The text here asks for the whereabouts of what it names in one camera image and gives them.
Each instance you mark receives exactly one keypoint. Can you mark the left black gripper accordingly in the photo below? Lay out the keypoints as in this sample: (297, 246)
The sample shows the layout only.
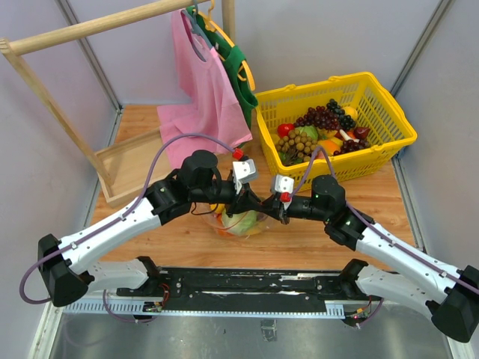
(242, 202)

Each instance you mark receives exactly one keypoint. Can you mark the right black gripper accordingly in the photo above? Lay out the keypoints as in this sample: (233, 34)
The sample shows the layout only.
(277, 209)

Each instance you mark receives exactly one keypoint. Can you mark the clear zip top bag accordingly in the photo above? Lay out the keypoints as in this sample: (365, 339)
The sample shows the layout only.
(264, 222)

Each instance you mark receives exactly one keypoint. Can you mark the green cabbage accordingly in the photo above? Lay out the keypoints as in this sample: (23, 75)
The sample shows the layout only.
(239, 224)

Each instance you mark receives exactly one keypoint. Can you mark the orange fruit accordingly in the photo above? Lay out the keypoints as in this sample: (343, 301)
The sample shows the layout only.
(224, 233)

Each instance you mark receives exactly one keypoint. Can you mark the yellow bell pepper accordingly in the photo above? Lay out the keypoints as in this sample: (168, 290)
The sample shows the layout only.
(217, 208)

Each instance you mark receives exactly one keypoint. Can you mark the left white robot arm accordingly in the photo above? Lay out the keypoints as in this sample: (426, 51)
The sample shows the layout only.
(66, 265)

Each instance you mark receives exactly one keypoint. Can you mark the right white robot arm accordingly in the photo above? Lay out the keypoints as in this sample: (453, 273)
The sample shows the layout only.
(445, 294)

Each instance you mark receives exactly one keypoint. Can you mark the brown longan bunch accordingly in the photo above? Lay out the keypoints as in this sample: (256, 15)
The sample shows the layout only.
(296, 148)

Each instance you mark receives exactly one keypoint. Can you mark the green guava fruit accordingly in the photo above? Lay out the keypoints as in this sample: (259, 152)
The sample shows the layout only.
(311, 132)

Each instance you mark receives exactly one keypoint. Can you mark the pink shirt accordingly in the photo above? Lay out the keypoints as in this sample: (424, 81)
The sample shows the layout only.
(213, 108)

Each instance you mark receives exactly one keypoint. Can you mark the dark purple grape bunch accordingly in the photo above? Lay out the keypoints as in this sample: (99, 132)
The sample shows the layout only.
(329, 117)

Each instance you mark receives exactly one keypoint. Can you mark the wooden clothes rack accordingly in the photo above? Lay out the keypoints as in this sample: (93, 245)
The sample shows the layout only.
(128, 67)

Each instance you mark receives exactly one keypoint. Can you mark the yellow peach fruit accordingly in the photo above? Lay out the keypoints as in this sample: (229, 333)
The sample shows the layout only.
(348, 110)

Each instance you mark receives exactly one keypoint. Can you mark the yellow plastic basket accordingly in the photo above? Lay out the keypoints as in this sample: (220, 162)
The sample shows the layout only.
(357, 121)

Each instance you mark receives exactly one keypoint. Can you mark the green shirt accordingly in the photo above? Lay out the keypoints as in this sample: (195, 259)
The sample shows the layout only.
(231, 60)

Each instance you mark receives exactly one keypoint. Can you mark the yellow hanger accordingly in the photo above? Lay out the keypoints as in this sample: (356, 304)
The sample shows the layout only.
(244, 73)

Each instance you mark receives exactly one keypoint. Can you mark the grey hanger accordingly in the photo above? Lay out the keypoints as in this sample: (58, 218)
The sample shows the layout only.
(198, 39)

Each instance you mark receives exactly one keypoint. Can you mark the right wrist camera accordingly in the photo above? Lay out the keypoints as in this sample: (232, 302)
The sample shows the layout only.
(283, 186)

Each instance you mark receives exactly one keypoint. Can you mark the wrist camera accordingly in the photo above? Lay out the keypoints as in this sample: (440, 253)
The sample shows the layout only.
(244, 169)
(283, 186)

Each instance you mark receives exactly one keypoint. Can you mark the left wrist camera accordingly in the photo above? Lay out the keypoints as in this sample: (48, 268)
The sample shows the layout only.
(244, 169)

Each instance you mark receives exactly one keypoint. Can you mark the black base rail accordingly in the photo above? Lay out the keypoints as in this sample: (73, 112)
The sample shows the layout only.
(229, 292)

